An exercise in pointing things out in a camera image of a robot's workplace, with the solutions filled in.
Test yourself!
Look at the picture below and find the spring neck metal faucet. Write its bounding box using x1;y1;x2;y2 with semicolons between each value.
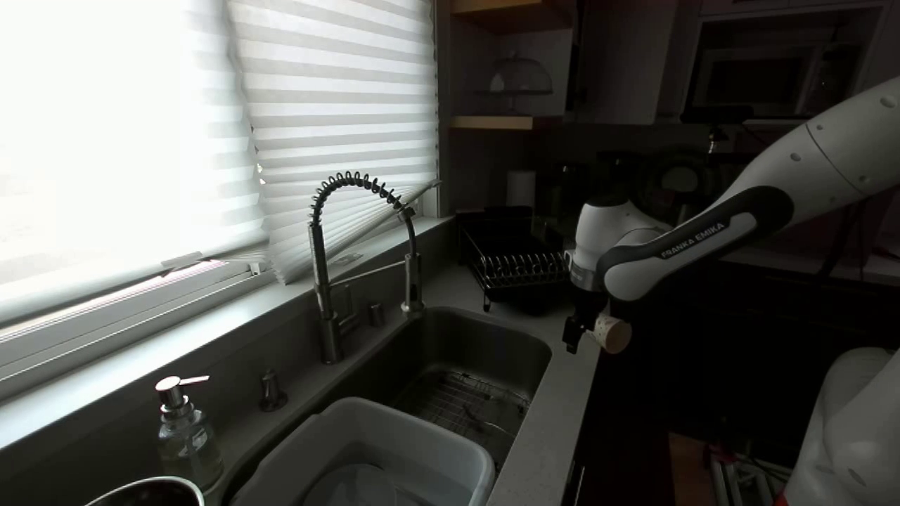
306;169;426;367

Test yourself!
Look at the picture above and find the small metal sink fitting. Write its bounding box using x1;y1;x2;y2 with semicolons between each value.
254;365;289;412

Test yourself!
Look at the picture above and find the domed mesh food cover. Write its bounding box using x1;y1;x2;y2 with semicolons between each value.
485;50;558;100

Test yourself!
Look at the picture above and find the black wire dish rack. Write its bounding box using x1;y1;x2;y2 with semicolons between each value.
455;204;590;313

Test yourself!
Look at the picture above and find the clear soap pump dispenser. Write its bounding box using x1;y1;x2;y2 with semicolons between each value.
153;370;228;491

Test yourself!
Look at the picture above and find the undermount kitchen sink basin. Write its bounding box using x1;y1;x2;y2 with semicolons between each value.
329;304;558;473

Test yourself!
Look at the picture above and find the round metal pot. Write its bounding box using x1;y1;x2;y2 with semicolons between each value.
83;473;212;506

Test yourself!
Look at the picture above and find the wooden wall shelf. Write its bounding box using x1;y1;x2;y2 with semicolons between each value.
444;0;579;134

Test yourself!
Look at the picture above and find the white cylindrical canister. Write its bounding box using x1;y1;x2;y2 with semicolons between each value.
503;165;540;211

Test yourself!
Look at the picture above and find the white plastic wash tub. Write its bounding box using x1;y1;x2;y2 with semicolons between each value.
232;394;502;506

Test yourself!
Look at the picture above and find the dark microwave oven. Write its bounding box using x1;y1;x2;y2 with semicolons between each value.
680;5;890;126

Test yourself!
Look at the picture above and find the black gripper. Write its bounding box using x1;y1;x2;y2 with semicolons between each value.
559;283;613;358

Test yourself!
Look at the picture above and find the metal wire sink grid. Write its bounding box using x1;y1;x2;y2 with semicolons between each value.
392;362;536;464

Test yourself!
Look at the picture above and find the speckled paper cup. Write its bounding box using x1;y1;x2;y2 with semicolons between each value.
590;308;637;358

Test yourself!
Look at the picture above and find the bright white window blind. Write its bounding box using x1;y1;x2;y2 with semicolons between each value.
0;0;270;325

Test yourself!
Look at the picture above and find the pleated white window blind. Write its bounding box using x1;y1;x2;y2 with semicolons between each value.
222;0;444;283

